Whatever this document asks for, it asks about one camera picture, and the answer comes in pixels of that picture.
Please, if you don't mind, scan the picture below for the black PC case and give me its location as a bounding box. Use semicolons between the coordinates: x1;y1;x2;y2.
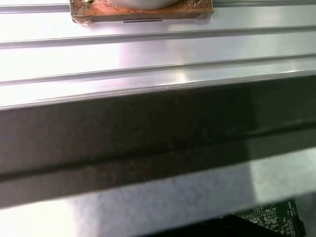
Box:
0;74;316;237

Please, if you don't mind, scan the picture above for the green motherboard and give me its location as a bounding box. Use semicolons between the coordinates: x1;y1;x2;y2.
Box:
237;198;307;237

